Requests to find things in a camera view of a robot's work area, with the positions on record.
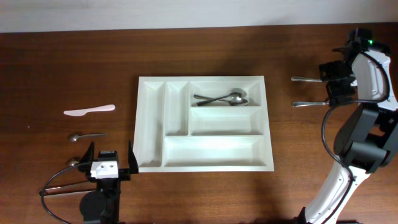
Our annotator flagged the metal fork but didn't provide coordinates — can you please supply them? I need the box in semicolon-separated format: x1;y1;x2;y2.
291;77;323;82
291;101;330;107

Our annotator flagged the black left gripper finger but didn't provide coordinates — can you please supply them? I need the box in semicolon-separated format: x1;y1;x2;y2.
80;141;95;164
128;140;139;174

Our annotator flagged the white plastic cutlery tray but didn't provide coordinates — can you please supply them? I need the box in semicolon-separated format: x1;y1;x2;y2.
133;76;274;172

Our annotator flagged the pink plastic knife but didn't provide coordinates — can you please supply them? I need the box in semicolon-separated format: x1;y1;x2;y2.
63;105;116;116

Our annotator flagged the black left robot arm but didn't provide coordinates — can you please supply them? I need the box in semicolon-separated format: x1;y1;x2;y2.
78;142;139;223

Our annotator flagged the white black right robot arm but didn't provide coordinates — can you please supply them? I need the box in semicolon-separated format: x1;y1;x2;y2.
294;28;397;223

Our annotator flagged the small metal teaspoon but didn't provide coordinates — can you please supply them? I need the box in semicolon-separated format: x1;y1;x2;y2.
68;133;106;142
65;157;80;167

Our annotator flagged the large metal spoon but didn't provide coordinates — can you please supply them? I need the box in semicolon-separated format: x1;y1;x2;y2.
196;88;247;106
193;95;248;106

